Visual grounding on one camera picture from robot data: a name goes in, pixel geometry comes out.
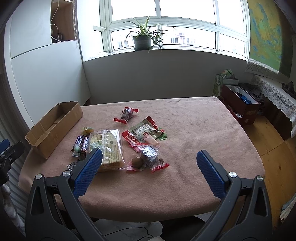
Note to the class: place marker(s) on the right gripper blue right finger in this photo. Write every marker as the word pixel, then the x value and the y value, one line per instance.
pixel 244 211

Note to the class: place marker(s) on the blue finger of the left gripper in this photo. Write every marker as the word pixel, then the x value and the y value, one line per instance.
pixel 4 144
pixel 12 153

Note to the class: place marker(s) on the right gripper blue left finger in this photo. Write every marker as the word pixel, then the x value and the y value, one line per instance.
pixel 54 211

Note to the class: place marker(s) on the black white candy packet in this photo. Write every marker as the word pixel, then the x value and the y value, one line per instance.
pixel 71 166

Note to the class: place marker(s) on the brown Snickers bar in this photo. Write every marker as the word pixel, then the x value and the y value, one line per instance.
pixel 77 146
pixel 84 145

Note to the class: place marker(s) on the clear bag of crackers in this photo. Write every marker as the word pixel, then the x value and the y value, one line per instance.
pixel 109 142

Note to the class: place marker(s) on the brown ball candy packet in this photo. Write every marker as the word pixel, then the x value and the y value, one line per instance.
pixel 136 164

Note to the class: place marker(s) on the red clear cake packet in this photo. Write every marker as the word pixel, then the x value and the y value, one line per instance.
pixel 151 158
pixel 126 115

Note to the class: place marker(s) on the red white snack pouch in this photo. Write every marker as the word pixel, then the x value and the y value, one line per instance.
pixel 135 135

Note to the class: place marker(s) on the pink candy stick packet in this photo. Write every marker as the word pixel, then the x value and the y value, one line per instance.
pixel 151 141

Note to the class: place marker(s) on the green candy packet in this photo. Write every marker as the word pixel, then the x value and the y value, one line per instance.
pixel 162 135

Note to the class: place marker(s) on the brown cardboard box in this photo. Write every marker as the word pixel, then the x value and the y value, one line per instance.
pixel 49 131

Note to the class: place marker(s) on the yellow green jelly cup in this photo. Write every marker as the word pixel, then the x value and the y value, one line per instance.
pixel 87 130

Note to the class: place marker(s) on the white cabinet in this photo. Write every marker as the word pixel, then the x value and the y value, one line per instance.
pixel 41 74

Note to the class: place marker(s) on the pink table cloth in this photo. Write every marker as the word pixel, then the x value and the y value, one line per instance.
pixel 191 124

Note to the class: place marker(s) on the dark red storage box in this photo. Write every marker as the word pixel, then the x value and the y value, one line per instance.
pixel 240 103

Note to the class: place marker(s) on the white lace cloth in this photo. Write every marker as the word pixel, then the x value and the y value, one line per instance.
pixel 272 90

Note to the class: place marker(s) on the wooden shelf niche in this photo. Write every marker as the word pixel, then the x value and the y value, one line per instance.
pixel 62 21

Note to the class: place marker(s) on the dark ornament on shelf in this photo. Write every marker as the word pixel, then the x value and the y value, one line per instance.
pixel 289 88

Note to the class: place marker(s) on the green carton box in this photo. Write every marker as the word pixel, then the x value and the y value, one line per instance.
pixel 226 77

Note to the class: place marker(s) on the potted spider plant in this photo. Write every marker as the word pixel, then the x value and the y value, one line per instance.
pixel 145 38

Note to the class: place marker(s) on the yellow green wall painting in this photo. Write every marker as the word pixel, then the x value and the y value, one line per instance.
pixel 271 47

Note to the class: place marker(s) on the white window frame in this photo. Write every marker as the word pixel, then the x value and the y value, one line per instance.
pixel 211 26

